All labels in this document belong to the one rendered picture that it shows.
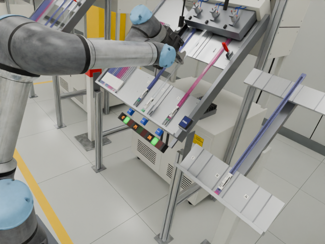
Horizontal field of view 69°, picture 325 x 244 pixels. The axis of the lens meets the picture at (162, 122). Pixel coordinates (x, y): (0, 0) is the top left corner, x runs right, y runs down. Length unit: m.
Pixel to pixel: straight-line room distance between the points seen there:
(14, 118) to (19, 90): 0.08
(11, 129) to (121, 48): 0.36
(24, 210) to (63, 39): 0.43
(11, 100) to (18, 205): 0.26
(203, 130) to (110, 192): 0.80
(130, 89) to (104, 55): 0.68
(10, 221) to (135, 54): 0.54
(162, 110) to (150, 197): 0.78
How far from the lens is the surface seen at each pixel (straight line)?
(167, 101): 1.15
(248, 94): 1.38
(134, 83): 1.32
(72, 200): 1.72
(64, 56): 0.59
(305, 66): 2.77
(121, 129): 1.80
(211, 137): 1.32
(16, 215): 0.71
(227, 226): 1.17
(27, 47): 0.60
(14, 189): 0.74
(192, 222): 1.65
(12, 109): 0.73
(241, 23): 1.22
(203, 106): 1.07
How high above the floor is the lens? 1.28
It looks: 30 degrees down
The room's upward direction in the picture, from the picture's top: 9 degrees clockwise
